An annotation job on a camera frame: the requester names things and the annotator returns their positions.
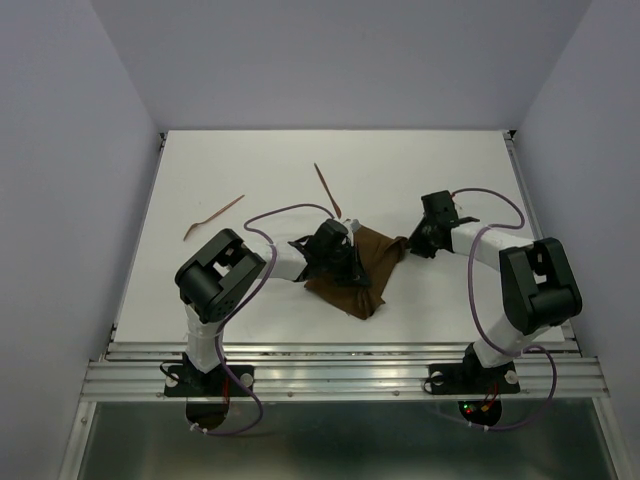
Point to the brown cloth napkin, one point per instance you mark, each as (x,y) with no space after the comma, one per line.
(379,255)

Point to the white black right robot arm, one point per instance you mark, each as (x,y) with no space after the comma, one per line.
(538,289)

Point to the brown wooden fork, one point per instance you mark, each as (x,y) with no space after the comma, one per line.
(212,217)

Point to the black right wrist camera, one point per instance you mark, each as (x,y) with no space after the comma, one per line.
(438,207)

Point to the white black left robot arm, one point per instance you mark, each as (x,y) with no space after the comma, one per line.
(214,281)

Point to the brown wooden knife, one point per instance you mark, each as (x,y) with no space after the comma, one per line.
(334,204)

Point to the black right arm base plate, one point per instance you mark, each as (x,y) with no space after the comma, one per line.
(456,379)

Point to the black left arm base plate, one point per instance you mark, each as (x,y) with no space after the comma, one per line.
(210,382)

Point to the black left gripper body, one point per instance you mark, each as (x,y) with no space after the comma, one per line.
(332,261)

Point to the aluminium rail frame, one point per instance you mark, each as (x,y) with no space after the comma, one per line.
(334,397)

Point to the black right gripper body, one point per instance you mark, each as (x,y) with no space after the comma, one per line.
(429,227)

